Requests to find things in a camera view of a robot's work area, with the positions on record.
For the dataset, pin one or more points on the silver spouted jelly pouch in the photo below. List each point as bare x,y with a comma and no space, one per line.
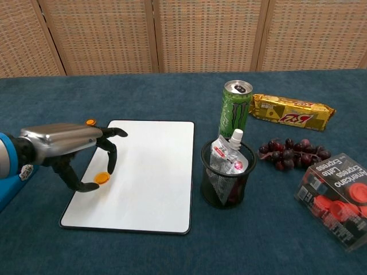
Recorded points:
226,157

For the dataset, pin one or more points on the gold biscuit pack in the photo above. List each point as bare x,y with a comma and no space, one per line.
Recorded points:
286,113

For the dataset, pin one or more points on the clear coffee capsule box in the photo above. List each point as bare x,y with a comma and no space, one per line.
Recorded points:
338,200

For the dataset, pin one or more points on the blue felt table cover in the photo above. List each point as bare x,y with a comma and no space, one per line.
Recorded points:
143,97

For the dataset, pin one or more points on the black mesh cup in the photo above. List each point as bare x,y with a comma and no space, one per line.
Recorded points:
209,183

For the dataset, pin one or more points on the white magnetic board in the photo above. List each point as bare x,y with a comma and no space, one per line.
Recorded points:
149,177

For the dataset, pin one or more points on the woven folding screen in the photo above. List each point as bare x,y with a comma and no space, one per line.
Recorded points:
200,34

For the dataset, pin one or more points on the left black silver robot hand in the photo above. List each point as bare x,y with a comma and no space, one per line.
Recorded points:
57,140

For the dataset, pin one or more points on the dark red grape bunch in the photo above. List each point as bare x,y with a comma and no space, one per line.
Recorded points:
286,156

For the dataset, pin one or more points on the green energy drink can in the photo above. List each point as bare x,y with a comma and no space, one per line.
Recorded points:
233,111

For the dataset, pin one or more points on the orange round magnet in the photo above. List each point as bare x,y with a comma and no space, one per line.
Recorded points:
102,177
91,122

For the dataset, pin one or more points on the blue cookie box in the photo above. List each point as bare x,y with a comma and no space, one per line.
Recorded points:
11,189

